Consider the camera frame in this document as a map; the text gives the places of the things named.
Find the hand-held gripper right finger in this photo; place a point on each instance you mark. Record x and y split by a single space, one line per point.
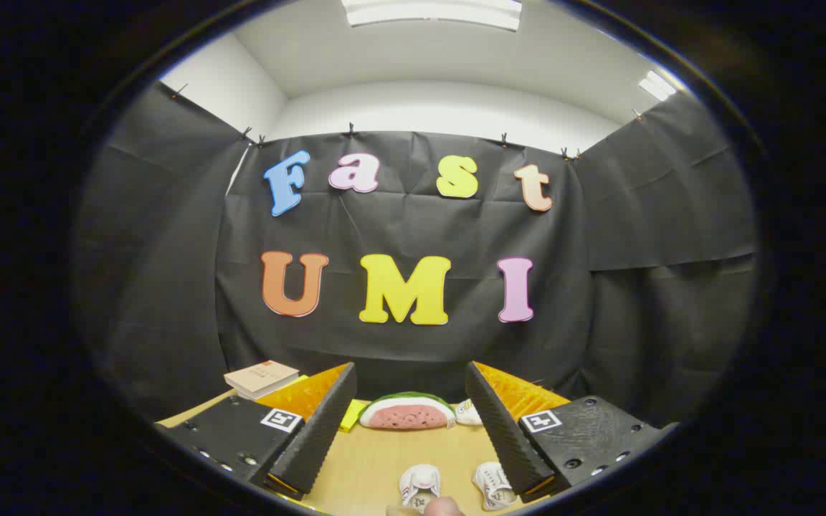
502 430

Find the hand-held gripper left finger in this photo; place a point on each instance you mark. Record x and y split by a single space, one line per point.
316 437

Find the white canvas shoe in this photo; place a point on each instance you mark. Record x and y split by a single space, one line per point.
493 486
420 484

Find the white plush toy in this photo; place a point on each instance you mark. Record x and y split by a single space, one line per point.
467 413

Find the yellow book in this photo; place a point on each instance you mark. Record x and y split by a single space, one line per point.
352 416

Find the watermelon slice plush toy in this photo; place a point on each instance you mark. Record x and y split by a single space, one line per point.
406 414

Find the small ceiling light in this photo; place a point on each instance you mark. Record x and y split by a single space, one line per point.
657 86

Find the long ceiling light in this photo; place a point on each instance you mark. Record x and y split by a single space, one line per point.
431 11

